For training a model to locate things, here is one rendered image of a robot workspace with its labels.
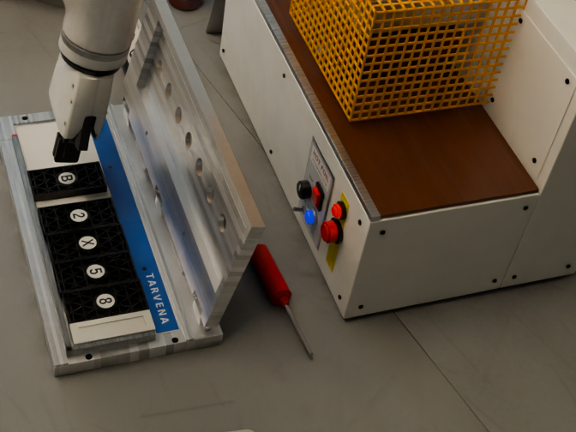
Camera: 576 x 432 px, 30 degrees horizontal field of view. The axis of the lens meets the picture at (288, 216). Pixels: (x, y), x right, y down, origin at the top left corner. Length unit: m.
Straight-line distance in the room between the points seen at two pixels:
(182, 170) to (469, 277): 0.40
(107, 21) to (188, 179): 0.24
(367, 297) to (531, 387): 0.24
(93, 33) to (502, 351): 0.65
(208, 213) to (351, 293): 0.20
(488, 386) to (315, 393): 0.22
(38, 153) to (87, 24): 0.31
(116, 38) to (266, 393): 0.46
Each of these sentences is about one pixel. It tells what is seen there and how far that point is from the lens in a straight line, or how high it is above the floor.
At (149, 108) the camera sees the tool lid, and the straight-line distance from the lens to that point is 1.50.
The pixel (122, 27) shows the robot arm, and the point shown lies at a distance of 1.28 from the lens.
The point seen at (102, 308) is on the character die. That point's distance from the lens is 1.33.
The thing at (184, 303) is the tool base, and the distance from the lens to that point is 1.35.
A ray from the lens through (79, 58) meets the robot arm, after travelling 1.30.
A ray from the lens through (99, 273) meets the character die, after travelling 1.36.
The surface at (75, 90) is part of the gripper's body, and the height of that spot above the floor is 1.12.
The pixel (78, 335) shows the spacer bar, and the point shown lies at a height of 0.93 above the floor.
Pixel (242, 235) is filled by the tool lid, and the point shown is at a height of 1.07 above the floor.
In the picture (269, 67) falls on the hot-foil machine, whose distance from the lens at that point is 1.51.
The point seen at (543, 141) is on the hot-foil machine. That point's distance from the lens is 1.33.
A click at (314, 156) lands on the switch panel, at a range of 1.38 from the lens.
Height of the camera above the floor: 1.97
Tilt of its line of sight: 46 degrees down
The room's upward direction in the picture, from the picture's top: 11 degrees clockwise
